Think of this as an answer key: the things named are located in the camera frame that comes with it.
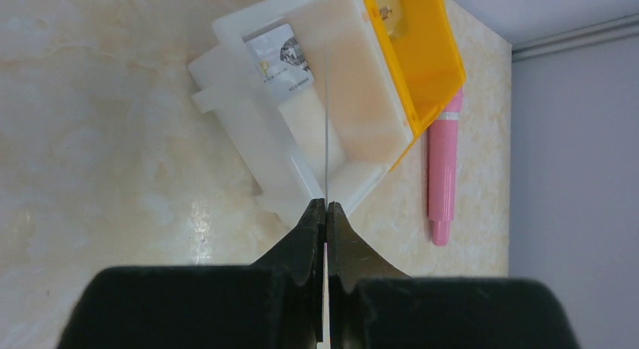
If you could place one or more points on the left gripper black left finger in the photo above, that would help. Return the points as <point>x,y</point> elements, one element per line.
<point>275,302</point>

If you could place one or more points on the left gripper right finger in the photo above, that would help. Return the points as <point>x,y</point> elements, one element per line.
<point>372,304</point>

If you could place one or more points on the grey striped credit card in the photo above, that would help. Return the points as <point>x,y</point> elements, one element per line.
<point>325,343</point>

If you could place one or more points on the pink marker pen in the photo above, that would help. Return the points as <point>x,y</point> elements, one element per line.
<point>442,140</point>

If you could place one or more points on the white plastic bin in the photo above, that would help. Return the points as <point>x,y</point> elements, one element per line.
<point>283,144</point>

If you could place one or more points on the small item in white bin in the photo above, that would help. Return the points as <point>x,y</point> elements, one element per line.
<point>280,61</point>

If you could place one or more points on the yellow plastic bin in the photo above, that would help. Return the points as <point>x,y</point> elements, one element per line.
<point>424,63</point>

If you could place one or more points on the tan item in yellow bin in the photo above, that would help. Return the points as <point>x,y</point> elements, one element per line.
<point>393,17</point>

